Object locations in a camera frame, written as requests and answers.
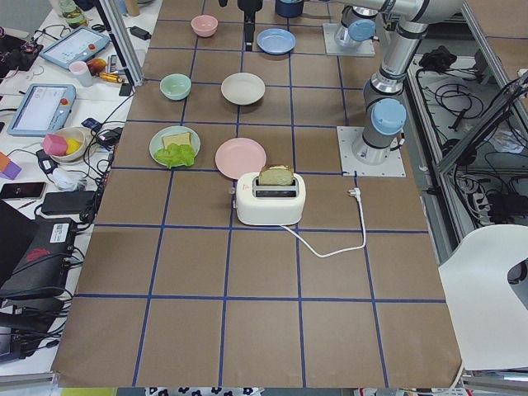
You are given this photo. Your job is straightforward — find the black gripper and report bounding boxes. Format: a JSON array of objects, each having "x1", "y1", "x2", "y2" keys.
[{"x1": 237, "y1": 0, "x2": 263, "y2": 51}]

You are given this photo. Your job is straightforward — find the blue plate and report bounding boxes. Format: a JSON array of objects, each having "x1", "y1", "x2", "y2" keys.
[{"x1": 257, "y1": 28, "x2": 296, "y2": 55}]

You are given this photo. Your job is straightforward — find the pink plate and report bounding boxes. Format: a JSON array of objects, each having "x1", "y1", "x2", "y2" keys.
[{"x1": 215, "y1": 138, "x2": 266, "y2": 180}]

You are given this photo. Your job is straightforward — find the pink bowl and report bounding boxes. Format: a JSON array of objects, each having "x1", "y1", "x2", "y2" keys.
[{"x1": 191, "y1": 15, "x2": 219, "y2": 38}]

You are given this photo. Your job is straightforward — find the cream plate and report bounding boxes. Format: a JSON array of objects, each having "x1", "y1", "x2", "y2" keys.
[{"x1": 220, "y1": 73, "x2": 266, "y2": 106}]

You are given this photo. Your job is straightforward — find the green bowl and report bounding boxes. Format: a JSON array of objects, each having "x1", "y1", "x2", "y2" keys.
[{"x1": 159, "y1": 73, "x2": 191, "y2": 101}]

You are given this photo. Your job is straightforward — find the black power adapter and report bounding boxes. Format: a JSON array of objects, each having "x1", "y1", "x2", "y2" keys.
[{"x1": 129, "y1": 26, "x2": 152, "y2": 40}]

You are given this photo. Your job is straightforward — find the bread slice on plate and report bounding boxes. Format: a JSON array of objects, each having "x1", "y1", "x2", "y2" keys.
[{"x1": 162, "y1": 132, "x2": 191, "y2": 149}]

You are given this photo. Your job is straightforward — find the green plate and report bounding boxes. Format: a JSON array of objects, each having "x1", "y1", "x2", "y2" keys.
[{"x1": 149, "y1": 126, "x2": 200, "y2": 167}]

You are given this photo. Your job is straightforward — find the green lettuce leaf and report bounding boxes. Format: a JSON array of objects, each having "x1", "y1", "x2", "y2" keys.
[{"x1": 154, "y1": 144, "x2": 196, "y2": 168}]

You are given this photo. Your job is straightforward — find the bread slice in toaster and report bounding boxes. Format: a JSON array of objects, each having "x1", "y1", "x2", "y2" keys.
[{"x1": 257, "y1": 165, "x2": 294, "y2": 186}]

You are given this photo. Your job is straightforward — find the upper teach pendant tablet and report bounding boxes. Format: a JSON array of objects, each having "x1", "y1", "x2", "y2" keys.
[{"x1": 39, "y1": 26, "x2": 111, "y2": 69}]

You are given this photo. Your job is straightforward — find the teach pendant tablet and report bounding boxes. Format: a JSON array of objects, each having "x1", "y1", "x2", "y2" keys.
[
  {"x1": 39, "y1": 26, "x2": 111, "y2": 69},
  {"x1": 7, "y1": 83, "x2": 77, "y2": 137}
]

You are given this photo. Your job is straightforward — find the pink cup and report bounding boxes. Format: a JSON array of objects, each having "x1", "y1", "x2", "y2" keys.
[{"x1": 68, "y1": 61, "x2": 93, "y2": 87}]

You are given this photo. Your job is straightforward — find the glass bottle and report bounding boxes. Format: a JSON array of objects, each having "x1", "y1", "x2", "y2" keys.
[{"x1": 59, "y1": 0, "x2": 88, "y2": 29}]

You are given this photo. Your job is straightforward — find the white toaster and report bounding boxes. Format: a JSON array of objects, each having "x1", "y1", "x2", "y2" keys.
[{"x1": 235, "y1": 172, "x2": 306, "y2": 226}]

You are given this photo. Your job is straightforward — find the yellow toy fruit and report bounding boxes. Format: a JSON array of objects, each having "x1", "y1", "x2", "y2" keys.
[{"x1": 64, "y1": 139, "x2": 83, "y2": 156}]

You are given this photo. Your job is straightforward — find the beige bowl with toys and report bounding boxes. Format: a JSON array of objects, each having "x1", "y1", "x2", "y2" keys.
[{"x1": 51, "y1": 126, "x2": 91, "y2": 164}]

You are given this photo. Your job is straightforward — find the lower teach pendant tablet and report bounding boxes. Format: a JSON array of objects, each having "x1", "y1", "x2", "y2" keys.
[{"x1": 7, "y1": 83, "x2": 77, "y2": 137}]

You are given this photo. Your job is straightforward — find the pink toy block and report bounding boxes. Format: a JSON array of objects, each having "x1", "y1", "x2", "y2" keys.
[{"x1": 42, "y1": 134, "x2": 68, "y2": 156}]

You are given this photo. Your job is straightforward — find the black smartphone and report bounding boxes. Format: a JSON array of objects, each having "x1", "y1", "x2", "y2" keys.
[{"x1": 1, "y1": 181, "x2": 47, "y2": 200}]

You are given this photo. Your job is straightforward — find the purple toy block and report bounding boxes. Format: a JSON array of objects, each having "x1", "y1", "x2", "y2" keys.
[{"x1": 0, "y1": 153, "x2": 21, "y2": 180}]

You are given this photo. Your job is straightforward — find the white chair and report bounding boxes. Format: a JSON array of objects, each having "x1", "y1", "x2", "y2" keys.
[{"x1": 439, "y1": 224, "x2": 527, "y2": 370}]

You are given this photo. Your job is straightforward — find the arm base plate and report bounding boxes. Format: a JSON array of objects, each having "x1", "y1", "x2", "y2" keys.
[
  {"x1": 337, "y1": 126, "x2": 406, "y2": 177},
  {"x1": 323, "y1": 23, "x2": 375, "y2": 58}
]

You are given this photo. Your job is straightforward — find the aluminium frame post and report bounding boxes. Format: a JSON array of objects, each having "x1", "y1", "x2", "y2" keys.
[{"x1": 96, "y1": 0, "x2": 144, "y2": 87}]

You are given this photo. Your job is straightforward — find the white power cable with plug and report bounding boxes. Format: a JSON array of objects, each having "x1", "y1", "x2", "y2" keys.
[{"x1": 279, "y1": 187, "x2": 368, "y2": 259}]

